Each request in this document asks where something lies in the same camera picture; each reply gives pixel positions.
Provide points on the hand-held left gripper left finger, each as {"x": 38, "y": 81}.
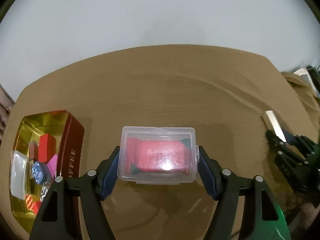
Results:
{"x": 111, "y": 170}

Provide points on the silver metal bar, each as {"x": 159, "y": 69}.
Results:
{"x": 273, "y": 123}

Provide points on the red and gold tin box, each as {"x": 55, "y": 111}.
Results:
{"x": 72, "y": 140}

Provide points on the beige patterned curtain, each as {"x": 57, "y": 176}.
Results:
{"x": 5, "y": 105}

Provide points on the clear box with blue label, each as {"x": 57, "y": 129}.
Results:
{"x": 20, "y": 172}

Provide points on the clear box with red contents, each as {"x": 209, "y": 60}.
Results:
{"x": 157, "y": 155}

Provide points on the grey fabric item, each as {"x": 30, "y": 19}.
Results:
{"x": 313, "y": 80}

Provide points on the blue patterned case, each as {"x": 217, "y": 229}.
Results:
{"x": 40, "y": 172}

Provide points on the tan fabric cover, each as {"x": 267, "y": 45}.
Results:
{"x": 300, "y": 87}

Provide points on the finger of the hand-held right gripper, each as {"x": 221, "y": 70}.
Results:
{"x": 276, "y": 142}
{"x": 289, "y": 137}

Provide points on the black white zigzag box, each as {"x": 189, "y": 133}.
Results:
{"x": 45, "y": 195}

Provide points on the white cloth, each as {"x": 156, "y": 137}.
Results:
{"x": 301, "y": 72}

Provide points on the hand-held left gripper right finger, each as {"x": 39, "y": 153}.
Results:
{"x": 207, "y": 177}

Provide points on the pink block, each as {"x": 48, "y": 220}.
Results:
{"x": 53, "y": 165}

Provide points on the gold and pink lipstick tube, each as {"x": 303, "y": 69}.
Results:
{"x": 33, "y": 151}

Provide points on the yellow block with striped top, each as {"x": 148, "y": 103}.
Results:
{"x": 29, "y": 201}

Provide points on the red block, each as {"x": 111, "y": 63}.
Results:
{"x": 46, "y": 146}

